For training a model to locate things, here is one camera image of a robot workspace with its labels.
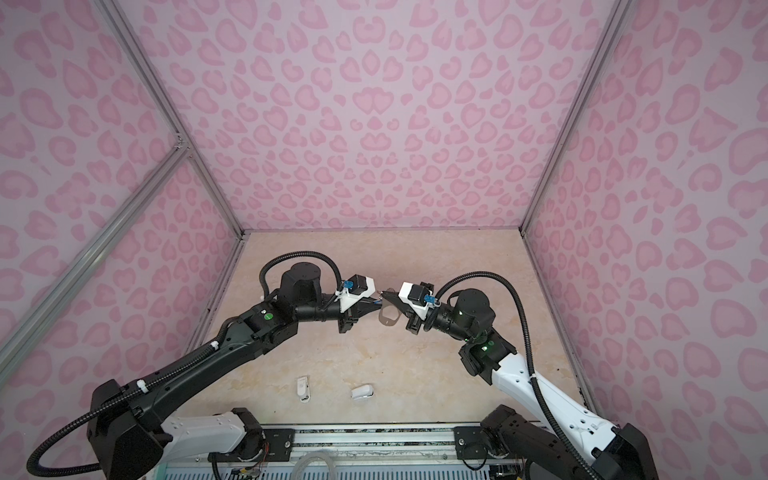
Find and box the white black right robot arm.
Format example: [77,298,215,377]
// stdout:
[382,283,659,479]

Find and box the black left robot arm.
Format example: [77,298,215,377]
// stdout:
[87,251,380,479]

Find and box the white stapler right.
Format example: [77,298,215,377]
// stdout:
[350,384,375,401]

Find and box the white stapler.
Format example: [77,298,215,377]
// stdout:
[350,384,375,401]
[296,376,311,403]

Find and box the white stapler left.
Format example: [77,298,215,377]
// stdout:
[296,376,311,403]

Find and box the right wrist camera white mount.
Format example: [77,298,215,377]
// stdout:
[398,282,436,320]

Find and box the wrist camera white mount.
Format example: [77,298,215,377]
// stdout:
[398,282,436,320]
[335,274,376,313]

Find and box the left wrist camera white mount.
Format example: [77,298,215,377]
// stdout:
[335,274,376,313]

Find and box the black corrugated cable right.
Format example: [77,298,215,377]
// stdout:
[434,271,601,480]

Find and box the black corrugated cable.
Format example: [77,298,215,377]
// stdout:
[434,271,601,480]
[25,250,343,478]

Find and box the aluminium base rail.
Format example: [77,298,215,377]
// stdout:
[143,423,625,480]

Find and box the black corrugated cable left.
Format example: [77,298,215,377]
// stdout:
[25,250,343,478]

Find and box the aluminium diagonal frame bar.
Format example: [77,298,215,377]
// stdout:
[1,142,189,385]

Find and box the aluminium corner frame post right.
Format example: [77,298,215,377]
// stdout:
[519,0,636,239]

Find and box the aluminium frame post left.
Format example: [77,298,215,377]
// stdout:
[94,0,245,239]

